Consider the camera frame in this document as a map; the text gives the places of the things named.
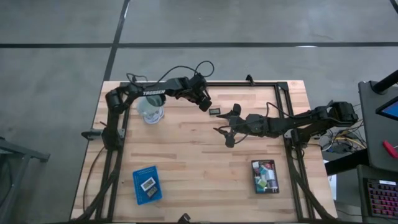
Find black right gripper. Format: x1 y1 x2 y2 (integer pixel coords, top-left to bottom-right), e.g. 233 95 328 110
213 103 249 149

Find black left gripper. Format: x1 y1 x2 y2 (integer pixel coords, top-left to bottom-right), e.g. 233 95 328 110
183 73 213 113

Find black plastic basket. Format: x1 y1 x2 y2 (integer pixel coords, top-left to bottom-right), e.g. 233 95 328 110
251 159 280 195

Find white paper sheet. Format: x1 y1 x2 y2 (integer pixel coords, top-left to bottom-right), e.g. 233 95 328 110
323 160 338 202

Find blue plastic basket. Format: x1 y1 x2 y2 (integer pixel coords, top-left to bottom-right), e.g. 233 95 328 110
132 165 164 206

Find grey operator desk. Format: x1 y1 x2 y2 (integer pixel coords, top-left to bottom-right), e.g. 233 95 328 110
358 80 398 174

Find black desk pole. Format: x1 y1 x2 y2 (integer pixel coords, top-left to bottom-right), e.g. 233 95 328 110
371 70 398 96

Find red hand tool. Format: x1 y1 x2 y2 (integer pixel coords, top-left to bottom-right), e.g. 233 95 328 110
382 139 398 160

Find tablet screen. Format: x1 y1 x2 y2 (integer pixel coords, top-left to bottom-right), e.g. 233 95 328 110
376 98 398 123

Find backlit keyboard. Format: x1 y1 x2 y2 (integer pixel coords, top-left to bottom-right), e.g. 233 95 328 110
364 179 398 220

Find grey metal table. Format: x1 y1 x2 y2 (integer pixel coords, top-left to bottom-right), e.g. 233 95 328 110
0 136 51 224

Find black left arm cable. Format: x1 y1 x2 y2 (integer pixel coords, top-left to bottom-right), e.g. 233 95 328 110
126 60 215 90

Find black aluminium table frame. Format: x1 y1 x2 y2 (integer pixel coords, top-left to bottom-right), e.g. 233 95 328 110
72 74 338 222

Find white coiled cable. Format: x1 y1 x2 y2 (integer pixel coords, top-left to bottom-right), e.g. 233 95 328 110
142 107 165 125

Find floor cable bundle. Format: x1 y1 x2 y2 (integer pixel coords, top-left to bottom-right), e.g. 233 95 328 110
320 124 369 155

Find thin dark brown cable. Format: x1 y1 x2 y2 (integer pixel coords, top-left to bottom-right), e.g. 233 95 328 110
82 146 105 212

